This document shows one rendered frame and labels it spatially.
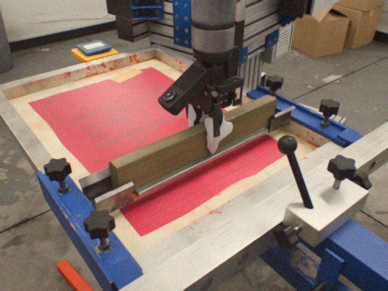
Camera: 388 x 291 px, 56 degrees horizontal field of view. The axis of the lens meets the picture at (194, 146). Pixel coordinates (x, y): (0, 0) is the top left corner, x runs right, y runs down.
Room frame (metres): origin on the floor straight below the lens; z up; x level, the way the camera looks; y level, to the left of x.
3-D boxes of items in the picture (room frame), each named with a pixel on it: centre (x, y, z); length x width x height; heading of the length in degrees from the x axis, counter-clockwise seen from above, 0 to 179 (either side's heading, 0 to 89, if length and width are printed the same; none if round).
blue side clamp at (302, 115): (0.77, -0.25, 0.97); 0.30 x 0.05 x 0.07; 38
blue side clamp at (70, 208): (0.42, 0.19, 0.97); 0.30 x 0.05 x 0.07; 38
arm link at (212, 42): (0.63, -0.03, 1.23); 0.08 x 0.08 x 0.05
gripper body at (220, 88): (0.63, -0.04, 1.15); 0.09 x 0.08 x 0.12; 128
